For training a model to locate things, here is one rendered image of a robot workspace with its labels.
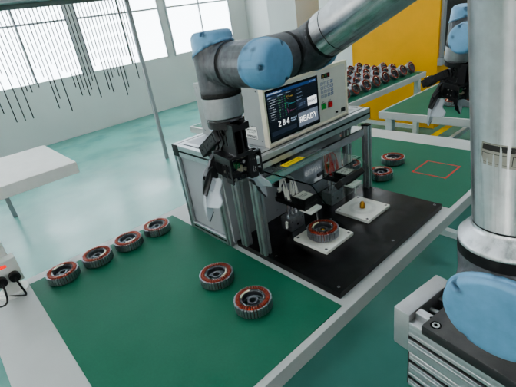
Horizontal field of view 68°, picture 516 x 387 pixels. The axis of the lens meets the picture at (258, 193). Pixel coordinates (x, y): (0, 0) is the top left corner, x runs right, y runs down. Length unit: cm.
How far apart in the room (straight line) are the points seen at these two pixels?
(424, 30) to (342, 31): 423
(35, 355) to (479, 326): 113
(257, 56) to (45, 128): 692
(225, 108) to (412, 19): 431
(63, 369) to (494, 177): 110
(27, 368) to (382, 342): 150
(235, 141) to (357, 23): 28
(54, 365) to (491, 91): 116
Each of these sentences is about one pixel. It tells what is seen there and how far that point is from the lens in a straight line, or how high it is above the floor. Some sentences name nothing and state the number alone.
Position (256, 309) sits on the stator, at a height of 78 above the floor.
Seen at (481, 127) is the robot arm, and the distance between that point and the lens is 42.
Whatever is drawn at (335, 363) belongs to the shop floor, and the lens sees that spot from 199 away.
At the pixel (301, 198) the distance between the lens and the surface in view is 133.
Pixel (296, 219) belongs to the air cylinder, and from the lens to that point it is 143.
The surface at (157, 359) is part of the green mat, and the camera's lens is 111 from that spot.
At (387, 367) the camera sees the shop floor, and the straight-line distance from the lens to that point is 199.
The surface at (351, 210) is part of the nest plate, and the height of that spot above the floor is 78.
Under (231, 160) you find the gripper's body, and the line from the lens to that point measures 70.
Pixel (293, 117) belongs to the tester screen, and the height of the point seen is 118.
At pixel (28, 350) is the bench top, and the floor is 75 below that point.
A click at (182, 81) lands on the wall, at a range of 838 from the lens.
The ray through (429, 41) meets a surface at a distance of 484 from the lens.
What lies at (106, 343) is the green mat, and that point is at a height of 75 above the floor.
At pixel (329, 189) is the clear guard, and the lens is 111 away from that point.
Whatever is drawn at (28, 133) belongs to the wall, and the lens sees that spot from 737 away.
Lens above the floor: 152
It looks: 25 degrees down
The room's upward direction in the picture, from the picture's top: 9 degrees counter-clockwise
